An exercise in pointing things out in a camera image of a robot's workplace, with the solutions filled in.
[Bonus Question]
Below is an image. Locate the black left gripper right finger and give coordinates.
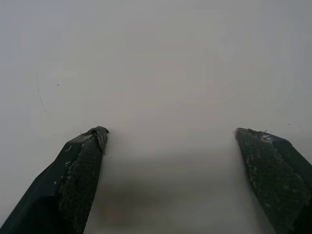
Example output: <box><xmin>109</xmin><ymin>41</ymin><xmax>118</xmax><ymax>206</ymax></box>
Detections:
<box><xmin>234</xmin><ymin>127</ymin><xmax>312</xmax><ymax>234</ymax></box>

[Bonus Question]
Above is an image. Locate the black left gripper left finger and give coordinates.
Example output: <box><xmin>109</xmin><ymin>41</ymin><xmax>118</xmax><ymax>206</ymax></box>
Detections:
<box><xmin>0</xmin><ymin>126</ymin><xmax>110</xmax><ymax>234</ymax></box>

